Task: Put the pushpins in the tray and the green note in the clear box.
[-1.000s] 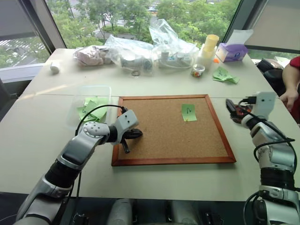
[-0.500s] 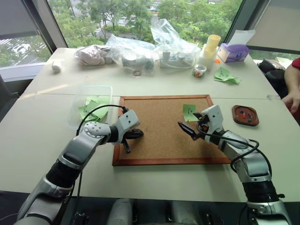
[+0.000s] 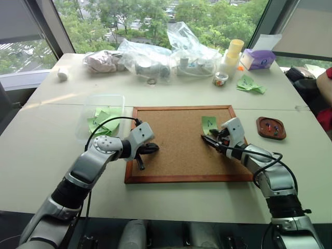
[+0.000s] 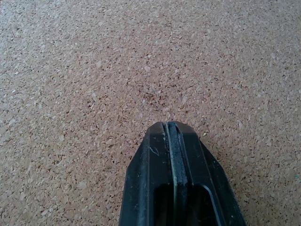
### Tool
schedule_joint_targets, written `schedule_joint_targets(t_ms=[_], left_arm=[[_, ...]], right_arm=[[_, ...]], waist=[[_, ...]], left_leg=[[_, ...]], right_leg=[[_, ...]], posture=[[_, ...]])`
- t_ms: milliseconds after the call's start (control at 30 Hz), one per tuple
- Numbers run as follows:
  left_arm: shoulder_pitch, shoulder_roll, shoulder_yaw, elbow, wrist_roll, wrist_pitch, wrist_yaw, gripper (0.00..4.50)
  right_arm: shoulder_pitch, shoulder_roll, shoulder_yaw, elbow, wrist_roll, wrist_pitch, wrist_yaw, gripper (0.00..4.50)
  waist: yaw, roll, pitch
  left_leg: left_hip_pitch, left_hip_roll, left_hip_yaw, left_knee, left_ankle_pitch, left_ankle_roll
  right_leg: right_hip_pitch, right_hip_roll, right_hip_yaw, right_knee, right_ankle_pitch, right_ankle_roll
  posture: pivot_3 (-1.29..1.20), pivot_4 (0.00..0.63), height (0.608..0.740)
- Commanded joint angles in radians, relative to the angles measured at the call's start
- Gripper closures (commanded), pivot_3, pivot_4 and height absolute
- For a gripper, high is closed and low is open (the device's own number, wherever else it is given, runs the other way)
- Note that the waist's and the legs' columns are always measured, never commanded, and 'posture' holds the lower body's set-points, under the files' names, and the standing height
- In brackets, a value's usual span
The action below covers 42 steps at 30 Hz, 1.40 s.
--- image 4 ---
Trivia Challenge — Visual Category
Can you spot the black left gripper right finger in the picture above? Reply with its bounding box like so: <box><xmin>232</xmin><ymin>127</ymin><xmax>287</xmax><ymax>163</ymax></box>
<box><xmin>167</xmin><ymin>121</ymin><xmax>247</xmax><ymax>226</ymax></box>

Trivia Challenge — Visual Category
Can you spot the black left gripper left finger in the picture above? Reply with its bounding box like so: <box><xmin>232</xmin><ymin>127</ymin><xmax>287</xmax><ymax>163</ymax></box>
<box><xmin>118</xmin><ymin>121</ymin><xmax>176</xmax><ymax>226</ymax></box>

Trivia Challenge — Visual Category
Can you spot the brown cork board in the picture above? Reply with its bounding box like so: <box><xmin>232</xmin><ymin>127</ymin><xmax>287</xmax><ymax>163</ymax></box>
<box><xmin>0</xmin><ymin>0</ymin><xmax>301</xmax><ymax>226</ymax></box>

